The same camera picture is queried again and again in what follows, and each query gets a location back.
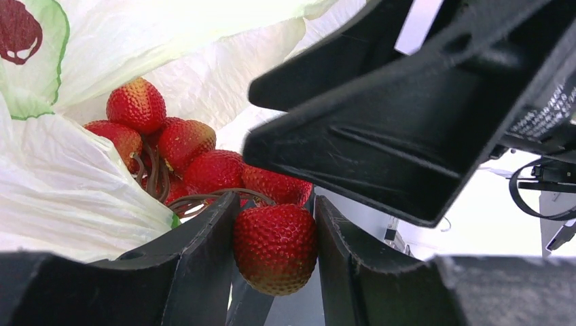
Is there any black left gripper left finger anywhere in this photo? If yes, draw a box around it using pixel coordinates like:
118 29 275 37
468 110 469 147
1 192 240 325

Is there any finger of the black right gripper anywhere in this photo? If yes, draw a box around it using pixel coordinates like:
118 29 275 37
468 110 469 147
243 1 550 228
248 0 412 111

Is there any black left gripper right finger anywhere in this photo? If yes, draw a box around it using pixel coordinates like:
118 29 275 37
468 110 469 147
314 196 575 325

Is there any light green plastic bag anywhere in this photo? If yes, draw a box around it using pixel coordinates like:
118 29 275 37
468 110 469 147
1 1 365 262

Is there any red fake fruit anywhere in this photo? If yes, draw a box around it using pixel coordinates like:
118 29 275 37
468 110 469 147
85 77 318 296

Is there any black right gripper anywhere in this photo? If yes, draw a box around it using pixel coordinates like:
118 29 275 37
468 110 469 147
422 0 576 158

